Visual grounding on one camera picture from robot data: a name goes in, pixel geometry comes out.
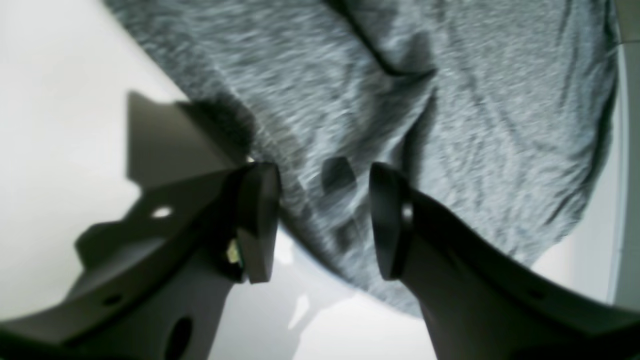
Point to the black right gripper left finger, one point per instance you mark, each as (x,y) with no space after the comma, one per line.
(155,283)

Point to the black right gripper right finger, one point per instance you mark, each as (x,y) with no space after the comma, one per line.
(477,302)

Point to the grey long-sleeve T-shirt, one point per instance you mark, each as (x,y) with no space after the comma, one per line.
(498,109)

